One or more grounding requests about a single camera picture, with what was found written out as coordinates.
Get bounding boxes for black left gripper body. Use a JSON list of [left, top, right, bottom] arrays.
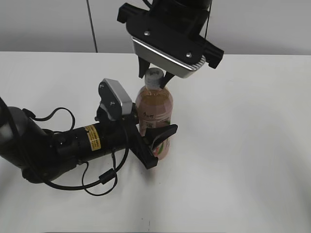
[[95, 103, 158, 169]]

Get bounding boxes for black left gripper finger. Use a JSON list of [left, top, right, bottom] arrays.
[[145, 124, 178, 149]]

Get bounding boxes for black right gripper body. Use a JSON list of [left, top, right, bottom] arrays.
[[117, 2, 224, 68]]

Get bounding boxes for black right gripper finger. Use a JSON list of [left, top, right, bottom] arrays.
[[160, 72, 175, 89], [138, 57, 151, 78]]

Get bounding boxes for white bottle cap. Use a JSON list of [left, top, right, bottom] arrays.
[[145, 67, 164, 90]]

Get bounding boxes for pink peach oolong tea bottle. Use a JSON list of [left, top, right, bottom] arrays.
[[135, 83, 174, 161]]

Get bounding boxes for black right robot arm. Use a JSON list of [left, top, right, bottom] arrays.
[[117, 0, 224, 88]]

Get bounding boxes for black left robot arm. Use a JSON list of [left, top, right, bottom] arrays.
[[0, 102, 178, 183]]

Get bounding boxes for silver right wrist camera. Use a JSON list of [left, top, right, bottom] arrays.
[[132, 37, 206, 79]]

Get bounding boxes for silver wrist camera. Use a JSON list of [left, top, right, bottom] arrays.
[[98, 78, 132, 121], [132, 37, 206, 79]]

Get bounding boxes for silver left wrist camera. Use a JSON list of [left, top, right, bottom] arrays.
[[98, 78, 132, 121]]

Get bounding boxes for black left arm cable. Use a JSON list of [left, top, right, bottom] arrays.
[[23, 107, 130, 196]]

